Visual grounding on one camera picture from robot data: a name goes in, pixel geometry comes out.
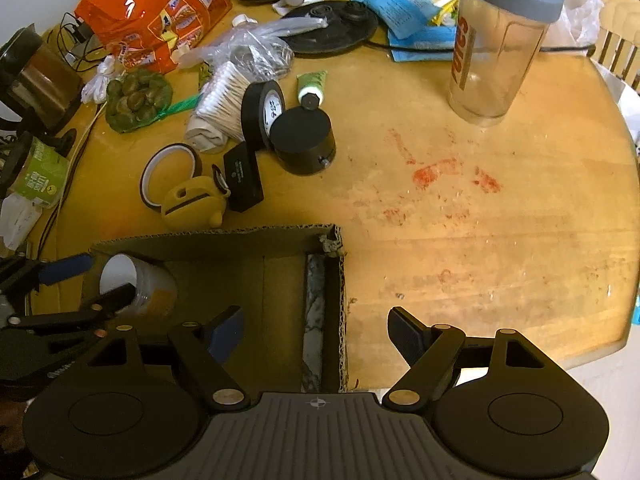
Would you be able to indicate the clear plastic bag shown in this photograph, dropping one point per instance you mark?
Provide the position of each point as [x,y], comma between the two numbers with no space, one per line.
[250,42]

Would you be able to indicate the green tube with black cap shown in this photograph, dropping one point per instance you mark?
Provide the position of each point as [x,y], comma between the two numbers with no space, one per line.
[311,82]

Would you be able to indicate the black electrical tape roll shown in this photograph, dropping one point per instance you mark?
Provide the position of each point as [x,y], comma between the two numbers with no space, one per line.
[252,110]

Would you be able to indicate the black cylindrical weight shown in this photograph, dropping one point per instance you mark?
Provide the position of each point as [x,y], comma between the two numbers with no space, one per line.
[305,150]

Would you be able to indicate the blue packet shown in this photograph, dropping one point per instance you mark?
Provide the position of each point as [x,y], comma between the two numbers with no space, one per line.
[400,5]
[425,42]

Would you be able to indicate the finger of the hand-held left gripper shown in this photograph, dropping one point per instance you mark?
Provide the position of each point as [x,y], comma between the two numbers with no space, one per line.
[65,267]
[107,301]

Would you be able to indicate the small white knotted bag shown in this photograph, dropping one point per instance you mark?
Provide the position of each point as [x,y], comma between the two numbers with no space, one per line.
[100,82]

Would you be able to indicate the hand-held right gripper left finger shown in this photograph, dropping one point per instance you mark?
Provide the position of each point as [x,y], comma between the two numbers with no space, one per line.
[227,332]

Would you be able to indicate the bag of cotton swabs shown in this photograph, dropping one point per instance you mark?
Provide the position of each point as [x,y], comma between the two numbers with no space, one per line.
[225,97]

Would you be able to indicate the orange snack bag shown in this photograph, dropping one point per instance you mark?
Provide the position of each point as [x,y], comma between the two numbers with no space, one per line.
[150,5]

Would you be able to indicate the metal kettle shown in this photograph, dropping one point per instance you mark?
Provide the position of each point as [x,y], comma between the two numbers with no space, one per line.
[40,85]

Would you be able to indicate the black round kettle base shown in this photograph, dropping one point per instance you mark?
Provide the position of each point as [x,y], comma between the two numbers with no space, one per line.
[320,35]

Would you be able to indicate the brown cardboard box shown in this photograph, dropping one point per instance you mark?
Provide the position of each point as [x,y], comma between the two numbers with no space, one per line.
[225,260]

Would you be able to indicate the white plastic bag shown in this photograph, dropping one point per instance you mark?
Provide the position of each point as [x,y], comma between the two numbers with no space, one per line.
[575,15]

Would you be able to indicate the amber tape roll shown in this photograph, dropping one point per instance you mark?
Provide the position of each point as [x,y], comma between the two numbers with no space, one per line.
[194,157]

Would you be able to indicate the green label jar black lid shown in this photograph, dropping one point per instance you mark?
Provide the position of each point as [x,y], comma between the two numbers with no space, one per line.
[40,175]

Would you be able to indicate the green net bag of chestnuts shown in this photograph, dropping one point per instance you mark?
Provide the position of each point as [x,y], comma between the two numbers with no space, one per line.
[137,97]

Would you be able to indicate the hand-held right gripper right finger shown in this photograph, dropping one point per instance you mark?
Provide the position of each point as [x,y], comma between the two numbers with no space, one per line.
[405,340]

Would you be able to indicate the black rectangular adapter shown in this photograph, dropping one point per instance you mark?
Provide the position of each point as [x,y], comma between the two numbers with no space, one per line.
[242,180]

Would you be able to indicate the white tissue pack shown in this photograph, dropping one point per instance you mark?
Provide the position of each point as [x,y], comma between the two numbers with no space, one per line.
[15,220]

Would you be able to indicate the clear shaker bottle grey lid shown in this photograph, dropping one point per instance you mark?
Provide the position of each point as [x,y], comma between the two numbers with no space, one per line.
[495,60]

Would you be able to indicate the wooden chair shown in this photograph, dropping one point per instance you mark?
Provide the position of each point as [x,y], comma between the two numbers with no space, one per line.
[617,15]

